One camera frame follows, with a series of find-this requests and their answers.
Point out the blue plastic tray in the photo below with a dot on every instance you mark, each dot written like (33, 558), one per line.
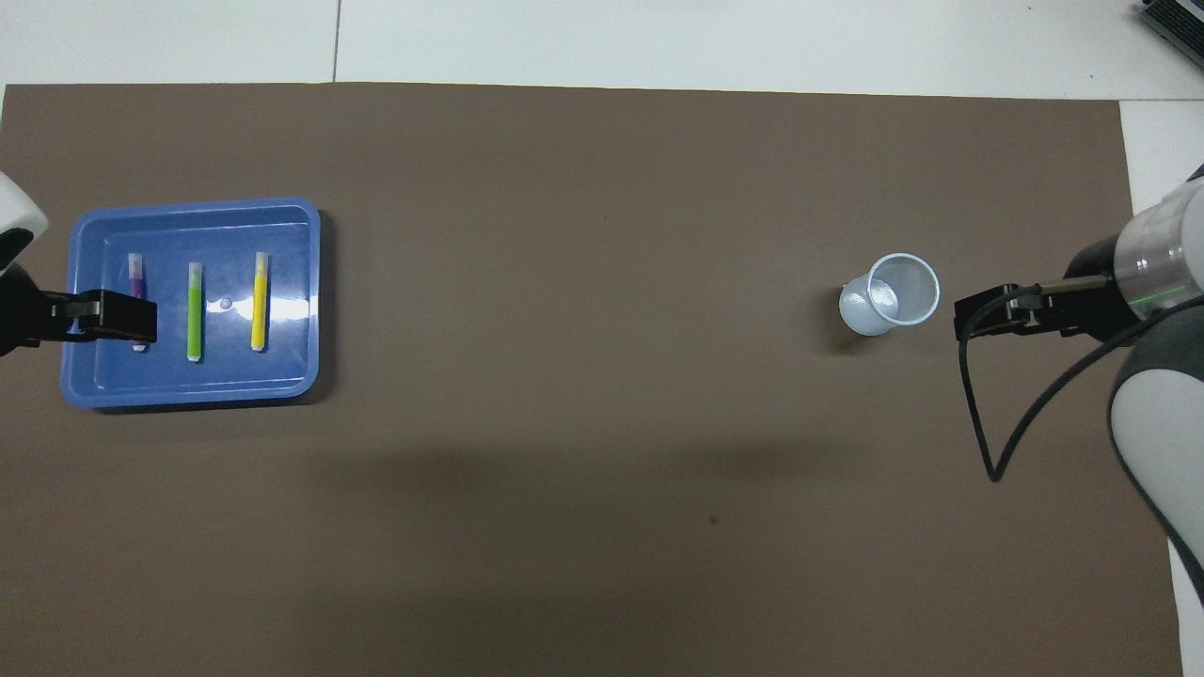
(282, 371)

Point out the grey ribbed device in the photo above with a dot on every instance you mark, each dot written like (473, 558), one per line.
(1180, 19)

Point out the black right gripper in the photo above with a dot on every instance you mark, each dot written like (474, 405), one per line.
(1101, 291)

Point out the purple pen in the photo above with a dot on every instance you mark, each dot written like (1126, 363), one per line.
(136, 277)

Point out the clear plastic cup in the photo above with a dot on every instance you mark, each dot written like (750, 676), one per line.
(861, 315)

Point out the brown paper table mat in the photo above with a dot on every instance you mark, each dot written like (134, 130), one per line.
(564, 423)

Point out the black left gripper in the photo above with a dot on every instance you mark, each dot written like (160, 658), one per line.
(33, 315)

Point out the yellow pen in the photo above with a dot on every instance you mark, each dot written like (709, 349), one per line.
(260, 301)

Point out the green pen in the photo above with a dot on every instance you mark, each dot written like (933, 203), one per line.
(195, 310)

